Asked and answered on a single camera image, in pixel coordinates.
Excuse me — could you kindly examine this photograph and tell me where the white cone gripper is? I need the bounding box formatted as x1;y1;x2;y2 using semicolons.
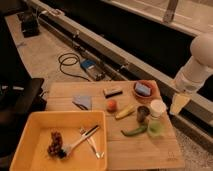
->
170;93;191;115

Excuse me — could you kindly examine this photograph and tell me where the dark grape bunch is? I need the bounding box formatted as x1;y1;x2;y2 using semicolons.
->
47;132;66;158

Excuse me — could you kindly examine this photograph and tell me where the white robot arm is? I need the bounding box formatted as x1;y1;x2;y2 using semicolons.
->
170;33;213;115

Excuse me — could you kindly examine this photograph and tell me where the green translucent cup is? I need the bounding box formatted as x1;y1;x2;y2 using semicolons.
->
147;120;164;137

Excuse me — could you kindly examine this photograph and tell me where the metal cup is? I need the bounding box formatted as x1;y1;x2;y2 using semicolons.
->
137;106;150;123

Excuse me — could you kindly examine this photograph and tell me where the brown bowl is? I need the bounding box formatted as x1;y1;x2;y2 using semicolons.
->
133;80;160;103

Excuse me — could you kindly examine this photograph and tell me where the green chili pepper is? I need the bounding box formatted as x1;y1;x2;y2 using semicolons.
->
121;125;148;137

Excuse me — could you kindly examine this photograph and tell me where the yellow banana toy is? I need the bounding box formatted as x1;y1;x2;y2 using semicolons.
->
115;105;135;119

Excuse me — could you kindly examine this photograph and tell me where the wooden board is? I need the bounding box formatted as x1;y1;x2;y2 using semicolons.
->
46;81;185;171

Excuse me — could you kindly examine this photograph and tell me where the orange peach fruit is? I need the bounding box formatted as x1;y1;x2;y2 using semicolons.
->
106;99;117;112

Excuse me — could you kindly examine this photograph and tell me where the blue cloth piece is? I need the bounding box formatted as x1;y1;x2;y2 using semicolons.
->
72;96;92;110

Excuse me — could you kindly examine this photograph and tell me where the blue electronic device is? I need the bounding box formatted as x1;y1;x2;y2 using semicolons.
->
80;59;105;81

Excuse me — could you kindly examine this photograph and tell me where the black bristle brush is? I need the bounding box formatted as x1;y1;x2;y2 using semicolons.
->
58;125;100;159

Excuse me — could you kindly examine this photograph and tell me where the yellow plastic tray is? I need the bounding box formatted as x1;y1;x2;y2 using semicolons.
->
9;111;107;171

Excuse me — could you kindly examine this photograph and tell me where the black chair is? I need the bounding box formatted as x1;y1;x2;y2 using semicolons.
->
0;78;46;157

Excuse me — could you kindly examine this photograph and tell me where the black box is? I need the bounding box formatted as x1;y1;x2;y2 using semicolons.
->
21;13;40;37

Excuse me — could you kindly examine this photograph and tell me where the metal rail beam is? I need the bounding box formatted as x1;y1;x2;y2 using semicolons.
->
27;0;213;143

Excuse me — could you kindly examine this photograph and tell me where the black cable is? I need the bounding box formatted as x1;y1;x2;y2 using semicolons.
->
57;52;92;82

